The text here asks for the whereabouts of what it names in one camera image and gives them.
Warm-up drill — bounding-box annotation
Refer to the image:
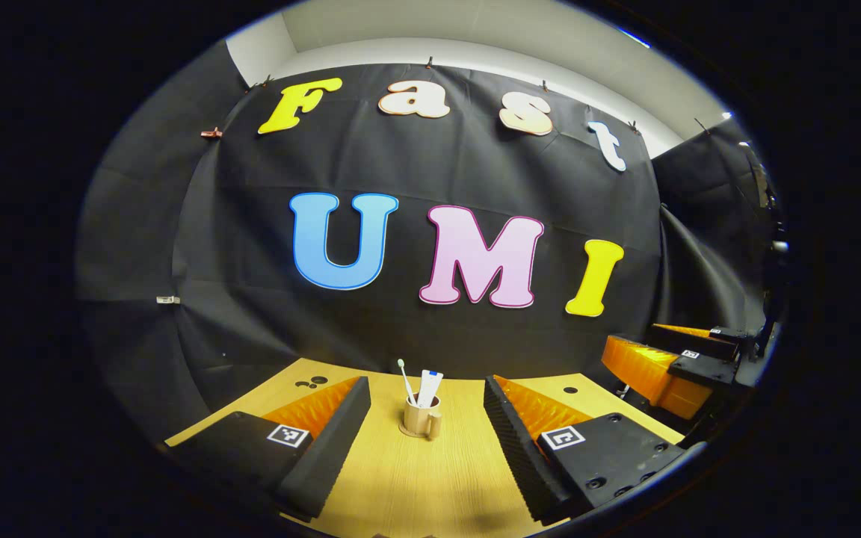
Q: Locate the white toothpaste tube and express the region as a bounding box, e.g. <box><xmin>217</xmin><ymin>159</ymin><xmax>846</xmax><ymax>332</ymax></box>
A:
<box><xmin>417</xmin><ymin>370</ymin><xmax>445</xmax><ymax>409</ymax></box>

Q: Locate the light green toothbrush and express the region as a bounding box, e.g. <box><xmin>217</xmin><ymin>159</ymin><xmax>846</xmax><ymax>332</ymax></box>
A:
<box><xmin>397</xmin><ymin>359</ymin><xmax>418</xmax><ymax>406</ymax></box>

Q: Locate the beige cup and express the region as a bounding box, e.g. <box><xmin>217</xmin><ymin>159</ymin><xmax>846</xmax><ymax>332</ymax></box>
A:
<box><xmin>399</xmin><ymin>394</ymin><xmax>444</xmax><ymax>440</ymax></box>

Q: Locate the black backdrop cloth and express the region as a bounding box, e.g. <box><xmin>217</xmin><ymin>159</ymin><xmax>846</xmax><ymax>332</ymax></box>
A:
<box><xmin>75</xmin><ymin>41</ymin><xmax>783</xmax><ymax>449</ymax></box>

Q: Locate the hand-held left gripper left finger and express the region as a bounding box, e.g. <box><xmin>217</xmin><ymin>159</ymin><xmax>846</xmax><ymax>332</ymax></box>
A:
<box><xmin>165</xmin><ymin>376</ymin><xmax>373</xmax><ymax>522</ymax></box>

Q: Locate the wooden desktop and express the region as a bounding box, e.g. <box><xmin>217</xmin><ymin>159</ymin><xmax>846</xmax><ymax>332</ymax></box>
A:
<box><xmin>165</xmin><ymin>357</ymin><xmax>685</xmax><ymax>538</ymax></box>

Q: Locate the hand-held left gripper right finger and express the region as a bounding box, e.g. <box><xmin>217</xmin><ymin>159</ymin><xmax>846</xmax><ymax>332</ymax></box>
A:
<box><xmin>483</xmin><ymin>375</ymin><xmax>689</xmax><ymax>526</ymax></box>

